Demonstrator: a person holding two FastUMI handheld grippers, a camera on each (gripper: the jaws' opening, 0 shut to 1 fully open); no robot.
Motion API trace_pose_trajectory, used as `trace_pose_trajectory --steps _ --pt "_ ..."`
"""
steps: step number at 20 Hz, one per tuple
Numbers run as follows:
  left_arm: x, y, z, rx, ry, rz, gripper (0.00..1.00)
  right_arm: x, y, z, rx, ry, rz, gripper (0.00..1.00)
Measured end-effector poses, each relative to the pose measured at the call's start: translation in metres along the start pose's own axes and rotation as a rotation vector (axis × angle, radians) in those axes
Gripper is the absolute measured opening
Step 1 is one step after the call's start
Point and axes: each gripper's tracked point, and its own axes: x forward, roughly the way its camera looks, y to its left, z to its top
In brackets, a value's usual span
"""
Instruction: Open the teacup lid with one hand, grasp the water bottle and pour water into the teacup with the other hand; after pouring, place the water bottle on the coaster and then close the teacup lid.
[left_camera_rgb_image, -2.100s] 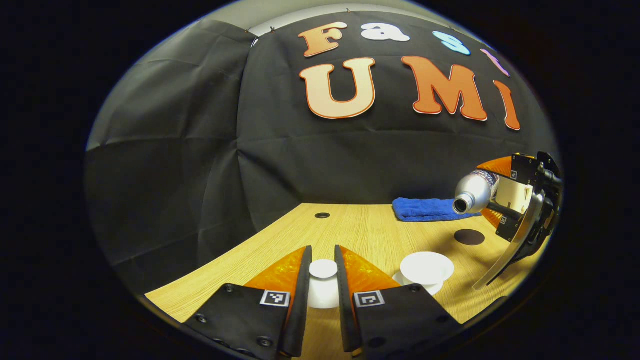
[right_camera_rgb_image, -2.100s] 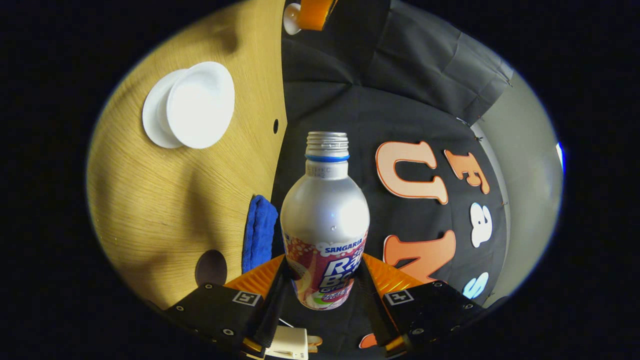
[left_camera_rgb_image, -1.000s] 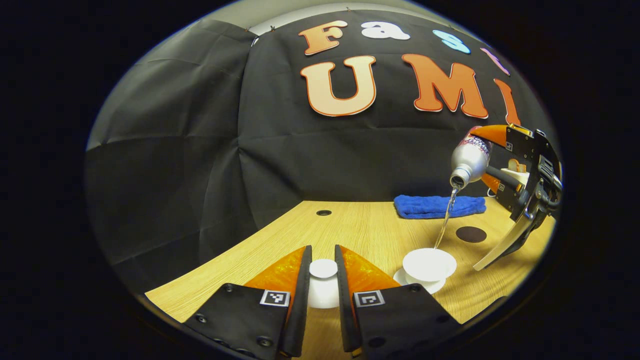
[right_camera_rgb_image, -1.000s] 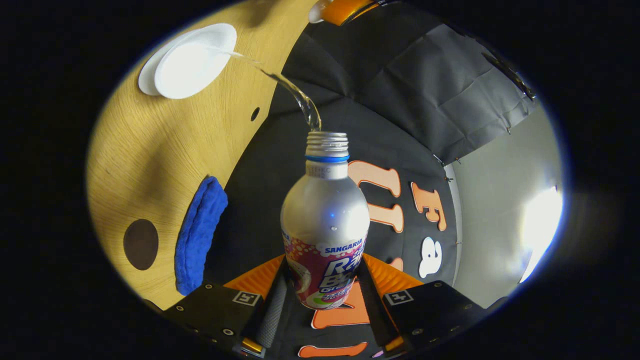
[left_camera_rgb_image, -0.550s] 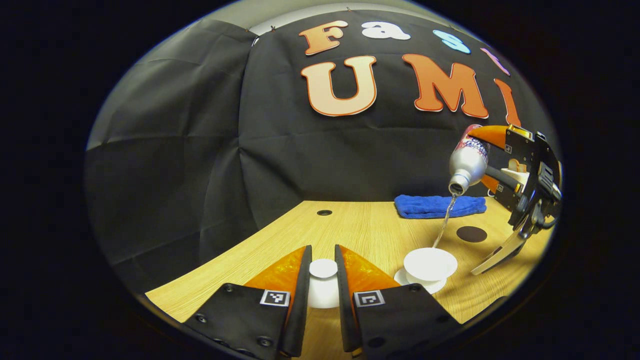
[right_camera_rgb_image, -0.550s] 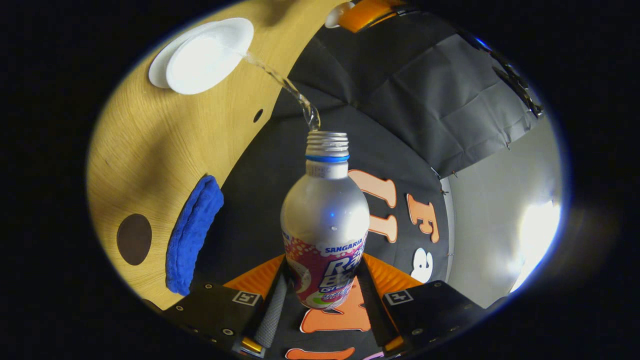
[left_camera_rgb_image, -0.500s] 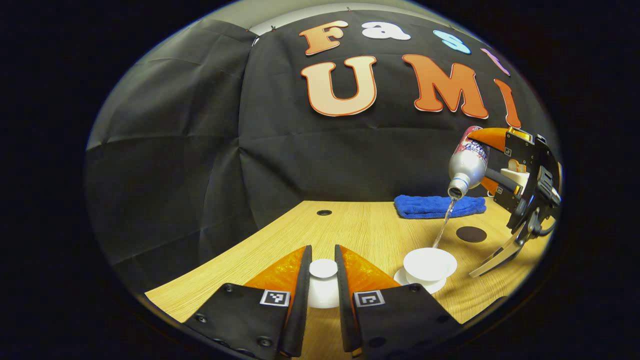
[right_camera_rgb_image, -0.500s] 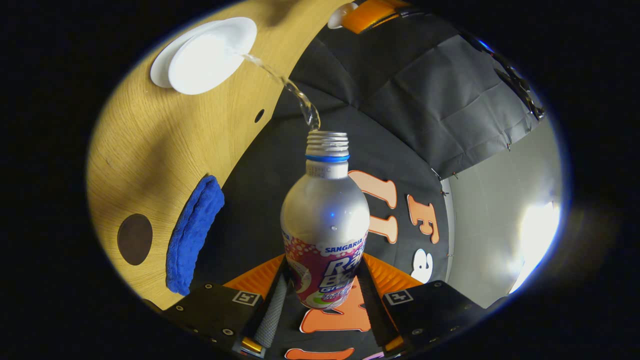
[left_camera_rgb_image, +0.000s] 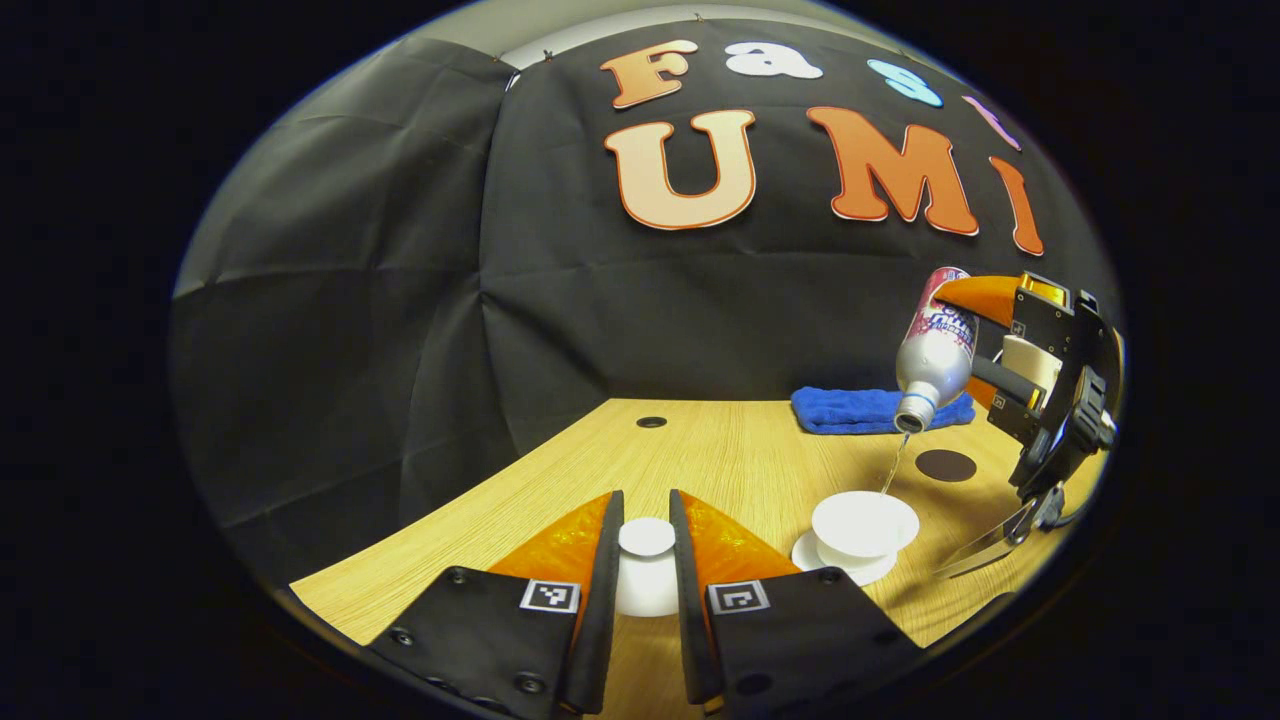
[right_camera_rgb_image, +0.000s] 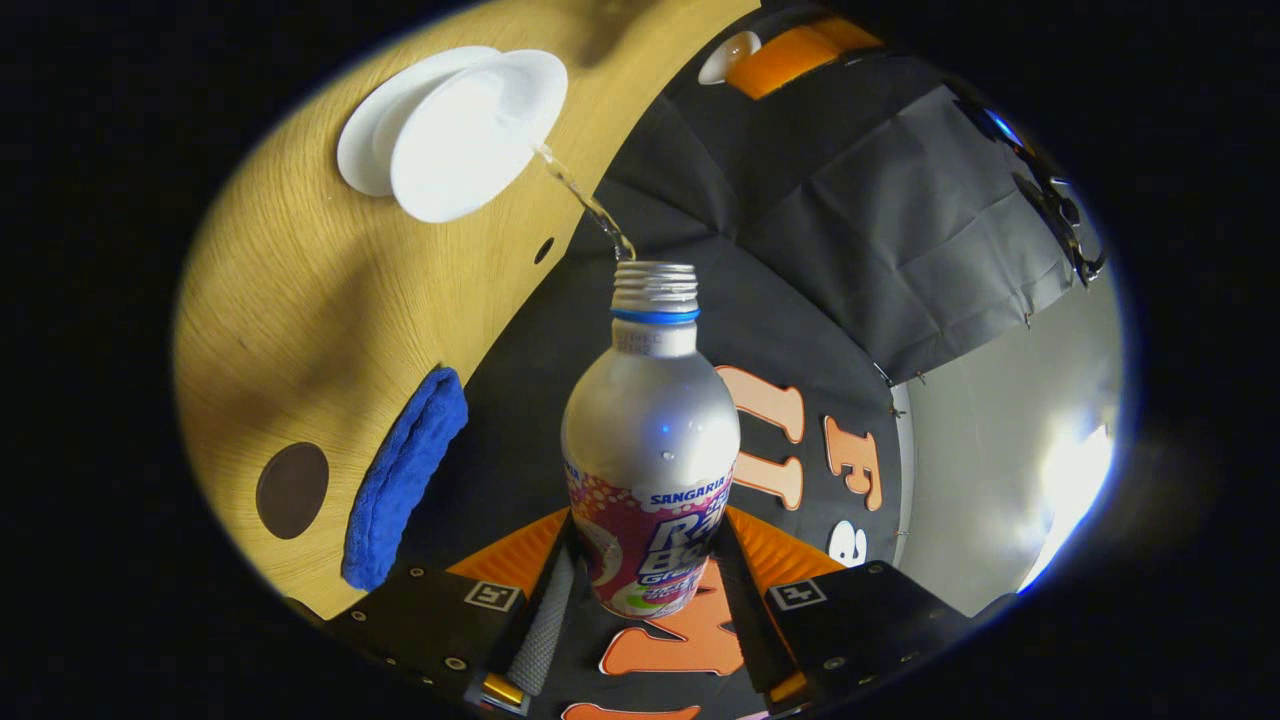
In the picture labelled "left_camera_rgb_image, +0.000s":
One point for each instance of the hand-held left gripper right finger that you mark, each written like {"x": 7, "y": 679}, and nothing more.
{"x": 685, "y": 620}

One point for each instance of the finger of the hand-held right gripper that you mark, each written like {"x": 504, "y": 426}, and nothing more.
{"x": 1005, "y": 380}
{"x": 1040, "y": 322}

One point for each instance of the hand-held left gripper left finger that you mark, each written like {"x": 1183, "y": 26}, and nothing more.
{"x": 605, "y": 620}

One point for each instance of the silver water bottle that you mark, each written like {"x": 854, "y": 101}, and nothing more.
{"x": 935, "y": 360}

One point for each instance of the dark brown round coaster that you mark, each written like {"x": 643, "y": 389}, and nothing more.
{"x": 946, "y": 466}

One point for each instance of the white teacup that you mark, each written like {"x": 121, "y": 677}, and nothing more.
{"x": 865, "y": 522}

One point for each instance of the white saucer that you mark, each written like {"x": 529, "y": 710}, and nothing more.
{"x": 812, "y": 558}

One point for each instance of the blue towel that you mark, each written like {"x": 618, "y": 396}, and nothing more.
{"x": 840, "y": 410}

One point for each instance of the black backdrop cloth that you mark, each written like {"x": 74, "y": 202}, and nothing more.
{"x": 400, "y": 300}

